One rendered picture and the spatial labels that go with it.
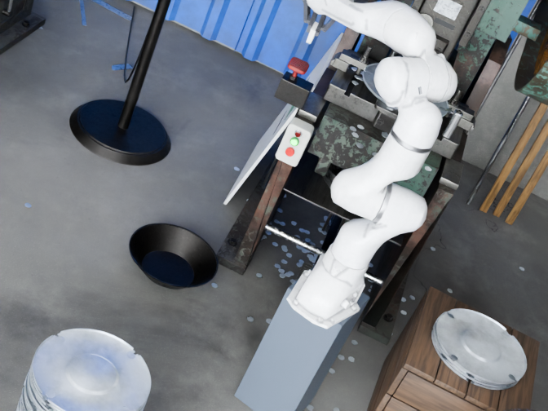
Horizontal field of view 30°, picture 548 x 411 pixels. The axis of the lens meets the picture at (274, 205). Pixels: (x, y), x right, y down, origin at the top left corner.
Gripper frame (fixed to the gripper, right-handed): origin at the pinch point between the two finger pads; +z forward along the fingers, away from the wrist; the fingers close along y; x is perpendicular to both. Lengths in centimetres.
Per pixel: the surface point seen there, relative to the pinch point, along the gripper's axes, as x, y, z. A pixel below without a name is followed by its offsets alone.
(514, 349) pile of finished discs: -48, 96, 30
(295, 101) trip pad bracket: -12.1, 4.1, 18.1
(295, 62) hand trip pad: -5.1, -1.1, 9.7
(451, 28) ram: 19.8, 36.4, -6.9
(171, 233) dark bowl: -46, -15, 69
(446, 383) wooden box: -73, 79, 22
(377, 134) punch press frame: -7.0, 31.0, 21.2
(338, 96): -0.9, 15.0, 20.8
